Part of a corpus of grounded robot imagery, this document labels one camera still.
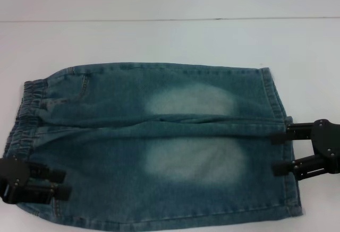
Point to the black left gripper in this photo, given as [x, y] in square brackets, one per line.
[13, 172]

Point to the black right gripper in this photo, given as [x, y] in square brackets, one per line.
[326, 141]

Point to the blue denim shorts basketball print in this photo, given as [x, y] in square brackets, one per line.
[159, 125]

